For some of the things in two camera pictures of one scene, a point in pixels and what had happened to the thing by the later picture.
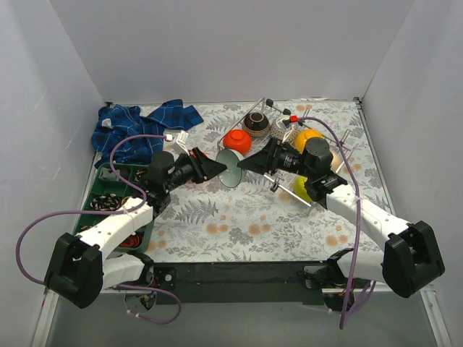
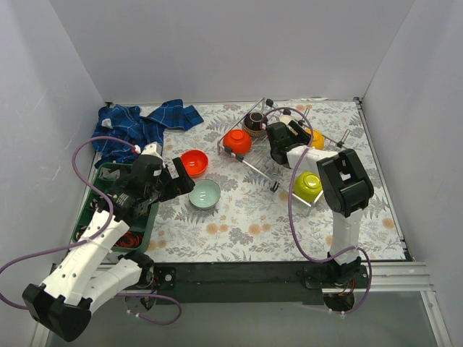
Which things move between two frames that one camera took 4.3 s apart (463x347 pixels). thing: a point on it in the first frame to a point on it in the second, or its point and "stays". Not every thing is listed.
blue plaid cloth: x=116 y=122 stays
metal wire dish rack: x=268 y=121 stays
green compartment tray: x=113 y=182 stays
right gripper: x=271 y=156 to x=276 y=132
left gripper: x=197 y=170 to x=169 y=181
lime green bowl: x=299 y=188 stays
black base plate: x=236 y=283 stays
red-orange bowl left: x=238 y=140 stays
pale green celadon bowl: x=232 y=176 to x=205 y=195
